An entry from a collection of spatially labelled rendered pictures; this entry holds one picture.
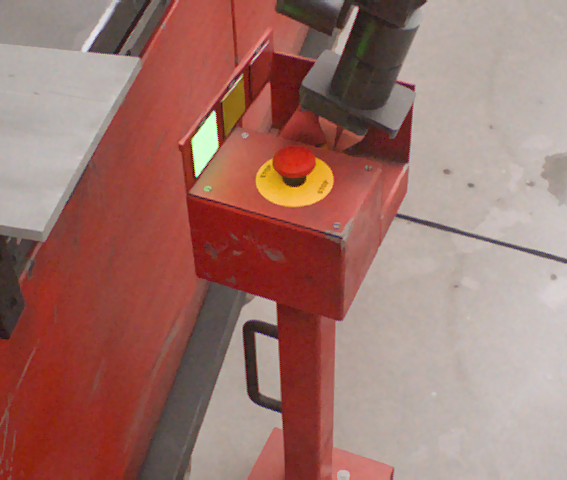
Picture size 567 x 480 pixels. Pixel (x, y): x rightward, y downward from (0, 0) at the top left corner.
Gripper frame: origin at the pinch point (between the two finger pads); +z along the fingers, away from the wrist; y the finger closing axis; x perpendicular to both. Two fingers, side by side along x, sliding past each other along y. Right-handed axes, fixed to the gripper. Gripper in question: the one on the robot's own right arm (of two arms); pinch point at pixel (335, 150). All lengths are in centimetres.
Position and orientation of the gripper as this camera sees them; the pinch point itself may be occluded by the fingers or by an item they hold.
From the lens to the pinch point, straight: 104.4
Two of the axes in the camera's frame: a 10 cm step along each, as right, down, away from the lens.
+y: -8.9, -4.5, 0.7
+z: -2.3, 5.9, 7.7
